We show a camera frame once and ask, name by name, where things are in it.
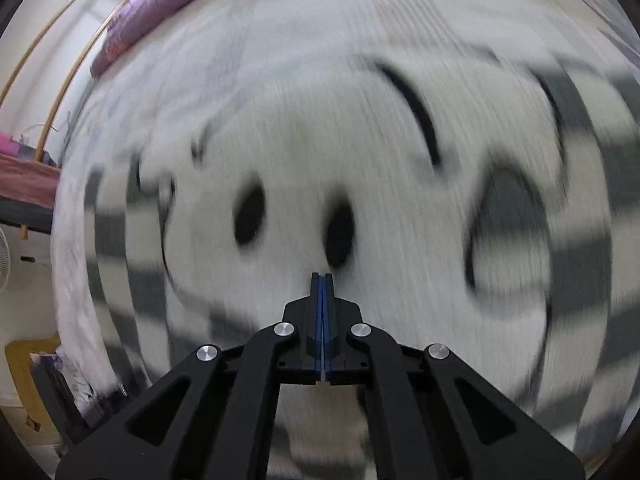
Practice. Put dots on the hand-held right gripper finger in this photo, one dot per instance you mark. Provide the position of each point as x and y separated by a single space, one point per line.
327 320
319 320

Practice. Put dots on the pink cloth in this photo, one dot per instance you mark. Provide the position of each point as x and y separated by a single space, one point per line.
22 170

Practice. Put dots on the white standing fan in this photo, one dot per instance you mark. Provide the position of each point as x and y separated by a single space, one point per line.
4 257

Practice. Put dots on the pale patterned bed sheet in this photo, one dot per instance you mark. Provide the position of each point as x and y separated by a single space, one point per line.
400 5

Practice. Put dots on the white checkered cartoon-print garment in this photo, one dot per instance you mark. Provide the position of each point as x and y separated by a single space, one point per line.
320 170

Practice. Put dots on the wooden curved rod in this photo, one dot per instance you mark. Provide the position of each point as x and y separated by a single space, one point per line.
37 35
70 85

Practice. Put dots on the purple quilt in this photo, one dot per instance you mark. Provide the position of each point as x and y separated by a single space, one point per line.
150 0

